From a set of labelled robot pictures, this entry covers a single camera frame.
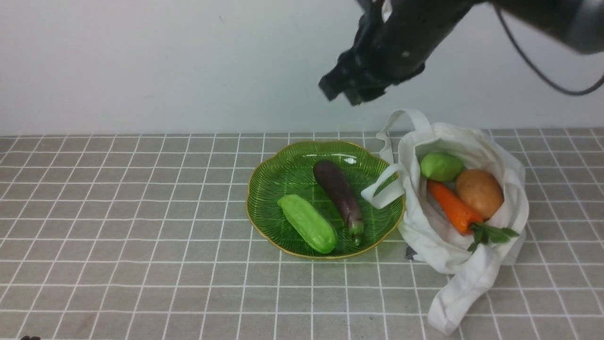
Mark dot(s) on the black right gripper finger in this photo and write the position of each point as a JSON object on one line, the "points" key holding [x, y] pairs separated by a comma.
{"points": [[358, 96]]}

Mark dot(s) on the light green loofah gourd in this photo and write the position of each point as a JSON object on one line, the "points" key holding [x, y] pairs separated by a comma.
{"points": [[309, 223]]}

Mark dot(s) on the green gourd in bag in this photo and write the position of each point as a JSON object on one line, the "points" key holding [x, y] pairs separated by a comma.
{"points": [[441, 167]]}

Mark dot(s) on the green glass plate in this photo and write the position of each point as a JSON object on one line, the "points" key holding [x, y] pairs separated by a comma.
{"points": [[290, 172]]}

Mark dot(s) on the orange carrot with leaves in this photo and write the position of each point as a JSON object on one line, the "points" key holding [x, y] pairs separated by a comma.
{"points": [[466, 220]]}

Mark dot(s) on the white cloth tote bag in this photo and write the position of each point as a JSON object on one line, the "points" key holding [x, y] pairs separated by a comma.
{"points": [[408, 136]]}

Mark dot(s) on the brown potato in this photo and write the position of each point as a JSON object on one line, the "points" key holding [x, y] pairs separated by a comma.
{"points": [[480, 190]]}

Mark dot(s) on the grey checkered tablecloth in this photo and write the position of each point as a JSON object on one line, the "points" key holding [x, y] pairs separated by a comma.
{"points": [[146, 237]]}

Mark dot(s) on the purple eggplant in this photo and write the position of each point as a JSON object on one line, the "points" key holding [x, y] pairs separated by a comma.
{"points": [[334, 183]]}

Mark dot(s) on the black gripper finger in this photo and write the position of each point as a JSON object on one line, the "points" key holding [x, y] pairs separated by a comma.
{"points": [[335, 83]]}

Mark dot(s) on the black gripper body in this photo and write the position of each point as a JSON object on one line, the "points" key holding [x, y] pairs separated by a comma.
{"points": [[376, 60]]}

